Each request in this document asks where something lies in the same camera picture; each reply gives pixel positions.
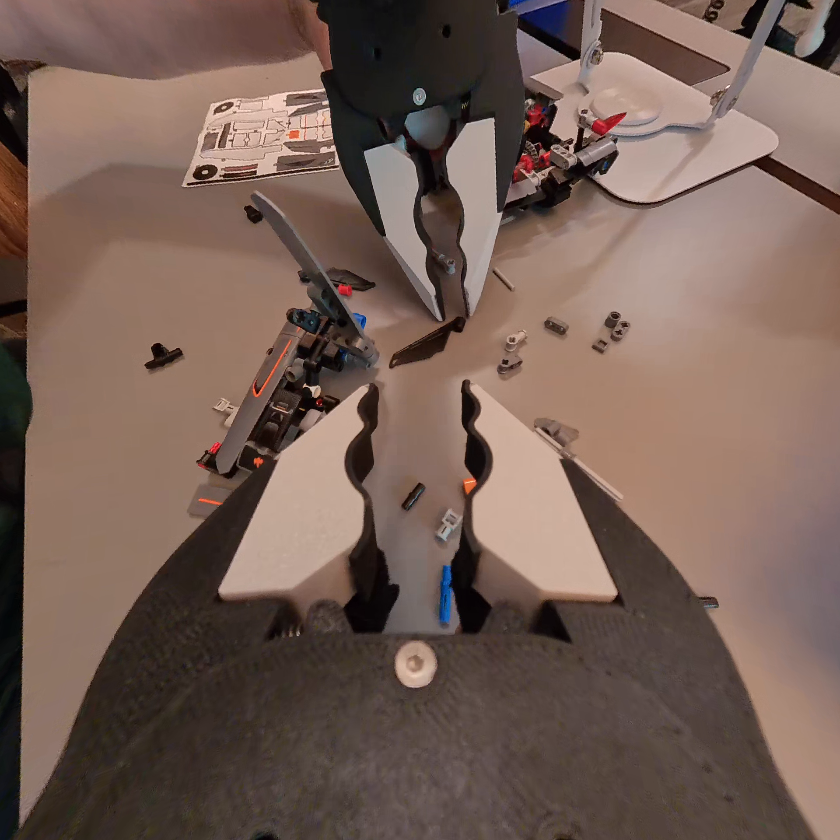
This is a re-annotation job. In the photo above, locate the person's green shirt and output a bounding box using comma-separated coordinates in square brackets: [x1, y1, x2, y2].
[0, 341, 34, 513]

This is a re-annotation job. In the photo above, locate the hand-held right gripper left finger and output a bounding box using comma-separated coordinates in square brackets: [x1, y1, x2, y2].
[217, 384, 400, 614]

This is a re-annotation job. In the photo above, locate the large lego car chassis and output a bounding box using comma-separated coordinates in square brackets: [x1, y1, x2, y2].
[500, 92, 621, 212]

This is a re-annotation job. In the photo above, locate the dark grey lego wing panel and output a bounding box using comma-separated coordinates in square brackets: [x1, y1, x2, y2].
[249, 190, 358, 329]

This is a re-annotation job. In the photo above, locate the black lego panel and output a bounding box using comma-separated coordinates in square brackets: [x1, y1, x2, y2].
[314, 266, 377, 294]

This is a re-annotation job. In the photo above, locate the person's left forearm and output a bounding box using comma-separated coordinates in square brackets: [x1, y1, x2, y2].
[0, 0, 332, 81]

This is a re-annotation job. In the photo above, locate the black grey lego assembly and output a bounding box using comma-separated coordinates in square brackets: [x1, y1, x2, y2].
[196, 307, 382, 480]

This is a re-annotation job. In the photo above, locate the grey axle assembly blue piece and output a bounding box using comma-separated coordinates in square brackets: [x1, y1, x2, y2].
[533, 418, 624, 503]

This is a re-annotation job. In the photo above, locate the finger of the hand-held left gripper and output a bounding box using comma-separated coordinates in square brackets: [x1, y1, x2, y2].
[361, 134, 448, 324]
[448, 117, 504, 319]

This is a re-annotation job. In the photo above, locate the black lego fin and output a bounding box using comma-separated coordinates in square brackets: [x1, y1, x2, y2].
[389, 316, 468, 370]

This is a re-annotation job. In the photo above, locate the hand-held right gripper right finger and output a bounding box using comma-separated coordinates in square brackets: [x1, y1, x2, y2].
[456, 379, 619, 608]

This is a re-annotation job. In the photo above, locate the lego sticker sheet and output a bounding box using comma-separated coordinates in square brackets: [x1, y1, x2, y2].
[182, 91, 342, 189]

